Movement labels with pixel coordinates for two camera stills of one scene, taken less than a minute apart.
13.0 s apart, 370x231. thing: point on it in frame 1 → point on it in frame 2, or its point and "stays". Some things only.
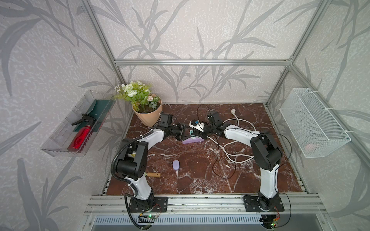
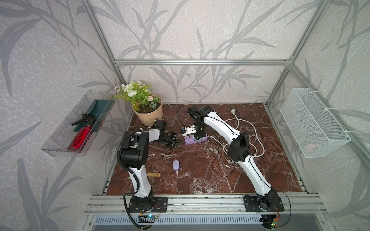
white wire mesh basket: x=316 y=134 stays
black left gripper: x=181 y=127 → x=173 y=142
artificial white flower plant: x=138 y=94 stays
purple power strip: x=193 y=139 stays
